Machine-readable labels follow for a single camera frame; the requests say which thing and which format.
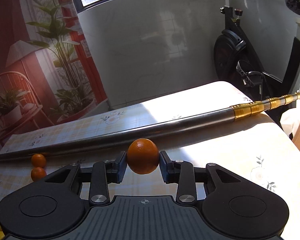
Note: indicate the orange mandarin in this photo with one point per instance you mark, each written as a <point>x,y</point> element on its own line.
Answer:
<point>37,173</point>
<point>38,160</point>
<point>143,156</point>

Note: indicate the printed room backdrop cloth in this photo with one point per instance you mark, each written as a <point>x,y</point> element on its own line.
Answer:
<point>47,74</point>

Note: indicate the black exercise bike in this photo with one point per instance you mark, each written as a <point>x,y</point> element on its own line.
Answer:
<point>258,50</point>

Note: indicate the steel telescopic pole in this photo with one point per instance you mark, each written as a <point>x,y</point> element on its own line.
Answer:
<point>230,114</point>

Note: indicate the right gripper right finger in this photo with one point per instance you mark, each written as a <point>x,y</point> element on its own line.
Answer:
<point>184,174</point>

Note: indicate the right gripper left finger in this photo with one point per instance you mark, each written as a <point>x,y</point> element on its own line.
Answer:
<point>100,175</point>

